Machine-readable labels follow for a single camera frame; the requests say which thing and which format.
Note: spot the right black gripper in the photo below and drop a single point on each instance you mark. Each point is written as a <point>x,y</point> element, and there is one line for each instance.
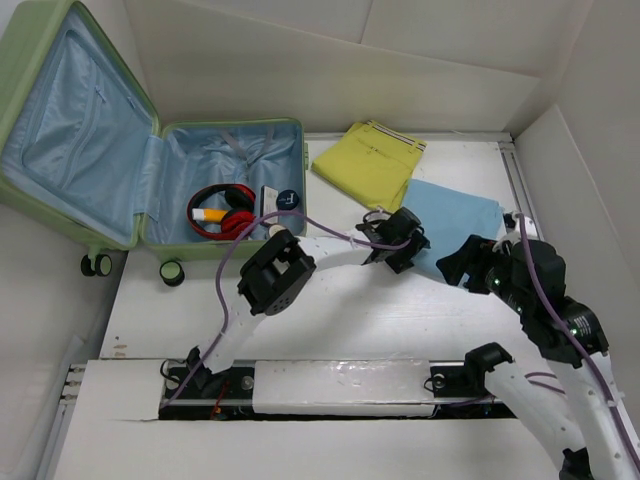
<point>471,258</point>

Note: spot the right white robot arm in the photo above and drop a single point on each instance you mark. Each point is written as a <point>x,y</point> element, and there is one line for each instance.
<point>598,441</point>

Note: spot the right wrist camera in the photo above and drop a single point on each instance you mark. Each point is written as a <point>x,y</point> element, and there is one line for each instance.
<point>518,226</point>

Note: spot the orange white tube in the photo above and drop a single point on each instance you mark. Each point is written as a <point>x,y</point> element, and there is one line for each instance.
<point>208,215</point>

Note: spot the beige round compact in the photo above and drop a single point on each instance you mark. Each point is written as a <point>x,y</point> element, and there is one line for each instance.
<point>274,229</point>

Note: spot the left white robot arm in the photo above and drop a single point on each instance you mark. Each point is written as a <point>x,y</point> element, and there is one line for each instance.
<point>273,277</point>

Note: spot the green suitcase blue lining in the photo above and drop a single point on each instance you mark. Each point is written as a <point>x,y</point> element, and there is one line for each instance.
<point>83,149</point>

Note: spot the red black headphones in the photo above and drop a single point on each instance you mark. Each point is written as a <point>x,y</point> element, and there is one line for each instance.
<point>241,200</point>

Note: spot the light blue cloth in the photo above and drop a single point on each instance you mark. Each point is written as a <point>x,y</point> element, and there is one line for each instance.
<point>449,217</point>

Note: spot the dark blue round tin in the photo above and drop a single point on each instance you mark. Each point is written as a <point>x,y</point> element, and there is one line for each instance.
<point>288,200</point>

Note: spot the white black rectangular box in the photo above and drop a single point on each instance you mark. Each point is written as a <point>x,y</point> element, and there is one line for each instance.
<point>268,202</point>

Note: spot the yellow shorts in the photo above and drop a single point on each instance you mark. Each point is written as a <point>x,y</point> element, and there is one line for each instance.
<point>372,164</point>

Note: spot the black metal base rail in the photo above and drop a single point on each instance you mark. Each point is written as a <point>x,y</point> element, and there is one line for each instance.
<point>454,397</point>

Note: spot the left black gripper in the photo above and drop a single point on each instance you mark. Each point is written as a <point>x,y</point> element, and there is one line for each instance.
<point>403,261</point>

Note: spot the white foam base cover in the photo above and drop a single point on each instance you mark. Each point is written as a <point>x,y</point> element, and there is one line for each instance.
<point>370,388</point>

